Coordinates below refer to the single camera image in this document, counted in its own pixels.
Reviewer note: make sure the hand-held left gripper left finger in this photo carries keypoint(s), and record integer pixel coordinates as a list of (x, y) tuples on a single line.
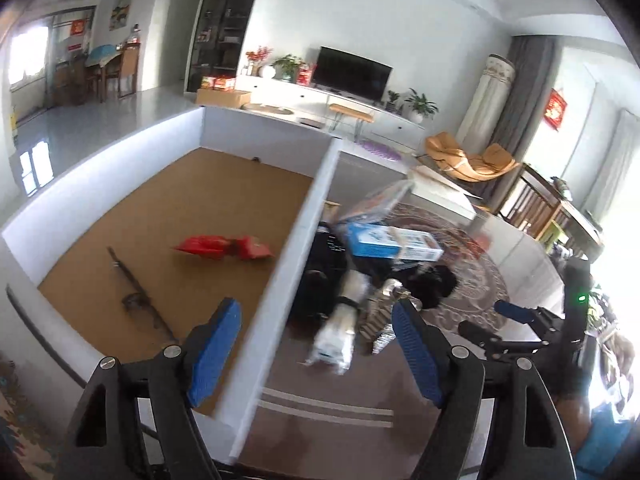
[(216, 355)]

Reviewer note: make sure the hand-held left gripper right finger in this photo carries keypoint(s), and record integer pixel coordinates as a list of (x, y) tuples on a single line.
[(415, 355)]

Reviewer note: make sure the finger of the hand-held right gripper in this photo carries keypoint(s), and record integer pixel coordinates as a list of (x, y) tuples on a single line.
[(482, 338), (515, 312)]

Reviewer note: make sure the black cloth bundle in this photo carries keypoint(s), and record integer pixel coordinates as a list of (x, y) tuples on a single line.
[(432, 285)]

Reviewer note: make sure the white plastic pack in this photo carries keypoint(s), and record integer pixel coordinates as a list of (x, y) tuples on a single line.
[(340, 320)]

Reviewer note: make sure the large white cardboard box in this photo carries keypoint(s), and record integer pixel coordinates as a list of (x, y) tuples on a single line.
[(280, 280)]

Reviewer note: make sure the blue and white carton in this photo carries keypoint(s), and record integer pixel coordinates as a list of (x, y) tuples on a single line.
[(385, 245)]

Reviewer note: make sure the black box with white print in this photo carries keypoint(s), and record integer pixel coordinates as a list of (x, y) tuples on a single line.
[(320, 270)]

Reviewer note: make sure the round patterned table mat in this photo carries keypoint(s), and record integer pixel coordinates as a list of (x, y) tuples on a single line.
[(475, 280)]

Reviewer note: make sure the clear glass bottle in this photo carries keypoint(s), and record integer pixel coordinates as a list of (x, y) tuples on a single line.
[(387, 310)]

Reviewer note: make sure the dark wooden side table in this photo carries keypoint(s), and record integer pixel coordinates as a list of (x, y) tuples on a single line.
[(580, 220)]

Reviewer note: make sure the black thin rod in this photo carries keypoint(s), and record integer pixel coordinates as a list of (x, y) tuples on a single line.
[(137, 292)]

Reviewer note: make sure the red snack packet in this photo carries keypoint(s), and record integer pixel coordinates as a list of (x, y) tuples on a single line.
[(220, 246)]

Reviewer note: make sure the dark wooden chair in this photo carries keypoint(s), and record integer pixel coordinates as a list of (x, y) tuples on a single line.
[(530, 200)]

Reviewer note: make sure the white flat box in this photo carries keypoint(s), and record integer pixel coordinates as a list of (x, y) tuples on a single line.
[(442, 187)]

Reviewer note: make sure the white sheer curtain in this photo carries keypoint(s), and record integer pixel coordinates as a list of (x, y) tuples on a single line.
[(620, 170)]

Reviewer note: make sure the orange lounge chair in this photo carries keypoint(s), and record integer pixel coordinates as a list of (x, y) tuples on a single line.
[(472, 162)]

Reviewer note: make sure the clear plastic flat packet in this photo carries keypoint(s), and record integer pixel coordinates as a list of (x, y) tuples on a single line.
[(377, 202)]

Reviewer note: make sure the purple floor mat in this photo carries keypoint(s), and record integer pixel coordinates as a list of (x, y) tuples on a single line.
[(382, 150)]

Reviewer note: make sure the white tower air conditioner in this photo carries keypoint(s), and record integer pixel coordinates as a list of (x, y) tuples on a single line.
[(487, 97)]

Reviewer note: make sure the white television cabinet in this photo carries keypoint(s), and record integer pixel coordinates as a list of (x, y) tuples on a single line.
[(400, 127)]

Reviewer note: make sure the grey curtain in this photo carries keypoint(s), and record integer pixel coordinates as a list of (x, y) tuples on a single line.
[(525, 90)]

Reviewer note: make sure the large leafy potted plant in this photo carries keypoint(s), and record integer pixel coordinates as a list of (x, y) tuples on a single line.
[(421, 105)]

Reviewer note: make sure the small potted plant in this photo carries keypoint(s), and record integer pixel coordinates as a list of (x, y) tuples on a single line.
[(392, 100)]

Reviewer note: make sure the wooden bench with metal legs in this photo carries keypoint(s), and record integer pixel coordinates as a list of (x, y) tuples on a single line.
[(351, 112)]

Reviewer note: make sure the brown cardboard box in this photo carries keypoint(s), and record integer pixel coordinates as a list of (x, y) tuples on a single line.
[(222, 98)]

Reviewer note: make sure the red boxes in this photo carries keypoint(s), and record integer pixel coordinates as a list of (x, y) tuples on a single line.
[(218, 82)]

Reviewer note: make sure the black flat television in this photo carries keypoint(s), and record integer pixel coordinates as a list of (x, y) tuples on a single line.
[(352, 75)]

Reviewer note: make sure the white round vase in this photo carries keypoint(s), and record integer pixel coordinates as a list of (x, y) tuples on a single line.
[(268, 72)]

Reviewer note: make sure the red gift box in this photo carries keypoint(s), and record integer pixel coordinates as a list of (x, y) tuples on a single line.
[(306, 75)]

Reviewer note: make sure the green potted plant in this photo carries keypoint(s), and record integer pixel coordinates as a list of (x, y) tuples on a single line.
[(287, 66)]

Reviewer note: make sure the red flower bouquet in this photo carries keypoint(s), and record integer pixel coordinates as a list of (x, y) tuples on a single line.
[(259, 55)]

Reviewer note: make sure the wooden dining table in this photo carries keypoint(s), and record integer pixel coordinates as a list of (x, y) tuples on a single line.
[(110, 67)]

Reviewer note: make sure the tall dark display cabinet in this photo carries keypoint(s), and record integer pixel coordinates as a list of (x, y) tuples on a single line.
[(225, 25)]

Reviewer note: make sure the red wall decoration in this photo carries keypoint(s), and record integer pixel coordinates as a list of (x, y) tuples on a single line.
[(556, 109)]

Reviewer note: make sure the framed wall picture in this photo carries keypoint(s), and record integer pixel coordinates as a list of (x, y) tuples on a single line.
[(122, 9)]

